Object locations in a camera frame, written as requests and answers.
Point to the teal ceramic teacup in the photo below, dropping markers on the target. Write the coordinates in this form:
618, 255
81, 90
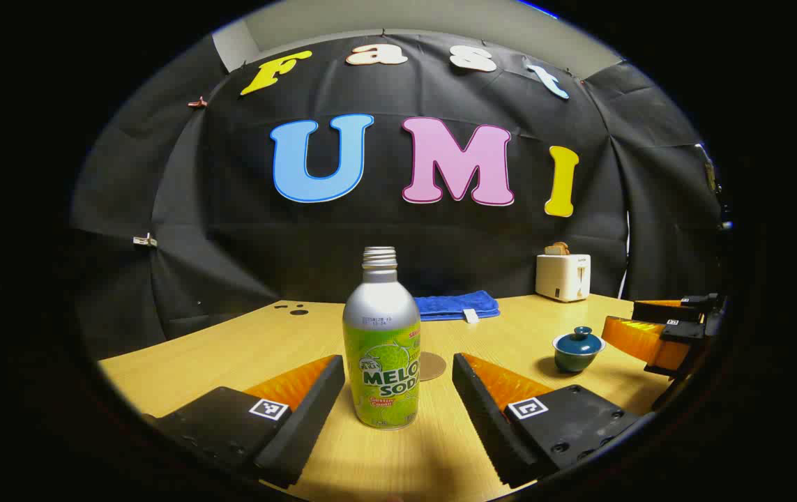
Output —
574, 361

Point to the folded blue towel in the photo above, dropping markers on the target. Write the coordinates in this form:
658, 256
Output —
450, 305

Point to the small copper clip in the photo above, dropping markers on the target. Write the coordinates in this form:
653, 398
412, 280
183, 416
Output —
196, 102

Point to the round brown coaster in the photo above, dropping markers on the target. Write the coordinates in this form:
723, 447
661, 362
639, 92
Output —
434, 367

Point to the black backdrop cloth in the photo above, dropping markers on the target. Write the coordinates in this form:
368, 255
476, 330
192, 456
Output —
231, 244

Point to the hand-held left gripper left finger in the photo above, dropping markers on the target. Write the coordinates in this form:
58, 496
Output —
307, 418

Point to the small white clip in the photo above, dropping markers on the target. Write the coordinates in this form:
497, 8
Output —
145, 241

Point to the green label silver water bottle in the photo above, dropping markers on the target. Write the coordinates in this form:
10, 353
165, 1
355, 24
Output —
381, 314

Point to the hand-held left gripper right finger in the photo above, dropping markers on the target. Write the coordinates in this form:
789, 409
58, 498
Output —
485, 418

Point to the toast slice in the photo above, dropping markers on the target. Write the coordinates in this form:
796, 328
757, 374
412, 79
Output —
557, 249

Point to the white toaster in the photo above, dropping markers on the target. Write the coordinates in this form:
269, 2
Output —
558, 277

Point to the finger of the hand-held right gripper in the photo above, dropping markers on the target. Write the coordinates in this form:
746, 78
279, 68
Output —
684, 333
656, 312

